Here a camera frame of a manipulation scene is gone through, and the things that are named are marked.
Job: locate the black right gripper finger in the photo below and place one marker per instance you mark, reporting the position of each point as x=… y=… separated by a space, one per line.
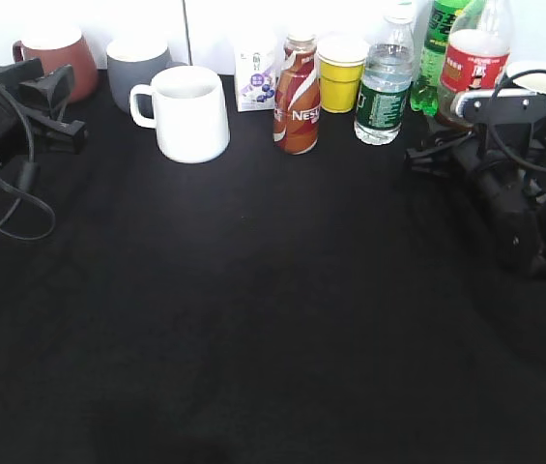
x=435 y=157

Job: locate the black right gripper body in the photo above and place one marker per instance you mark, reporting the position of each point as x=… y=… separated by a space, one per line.
x=504 y=193

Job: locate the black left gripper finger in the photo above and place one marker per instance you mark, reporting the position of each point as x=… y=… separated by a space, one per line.
x=13 y=74
x=45 y=100

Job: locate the cola bottle red label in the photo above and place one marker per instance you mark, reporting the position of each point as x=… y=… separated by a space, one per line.
x=478 y=48

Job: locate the white ceramic mug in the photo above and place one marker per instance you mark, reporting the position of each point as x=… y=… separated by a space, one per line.
x=186 y=108

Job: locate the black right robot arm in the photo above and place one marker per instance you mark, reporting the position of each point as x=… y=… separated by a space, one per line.
x=521 y=250

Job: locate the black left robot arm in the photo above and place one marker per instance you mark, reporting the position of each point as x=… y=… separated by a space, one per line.
x=33 y=145

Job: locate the green Sprite bottle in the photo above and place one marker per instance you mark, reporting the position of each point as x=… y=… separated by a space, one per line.
x=424 y=92

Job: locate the yellow paper cup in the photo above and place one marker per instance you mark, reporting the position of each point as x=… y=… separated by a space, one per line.
x=341 y=61

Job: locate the grey ceramic mug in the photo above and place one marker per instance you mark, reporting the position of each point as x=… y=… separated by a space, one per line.
x=135 y=60

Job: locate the clear water bottle green label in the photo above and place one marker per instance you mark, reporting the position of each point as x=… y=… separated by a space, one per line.
x=385 y=82

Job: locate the brown Nescafe coffee bottle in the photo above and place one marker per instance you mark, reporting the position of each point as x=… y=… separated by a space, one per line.
x=297 y=105

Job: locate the small blueberry milk carton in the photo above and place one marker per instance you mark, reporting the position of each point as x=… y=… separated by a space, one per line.
x=255 y=79

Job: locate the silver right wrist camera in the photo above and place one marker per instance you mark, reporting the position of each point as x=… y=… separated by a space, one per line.
x=511 y=106

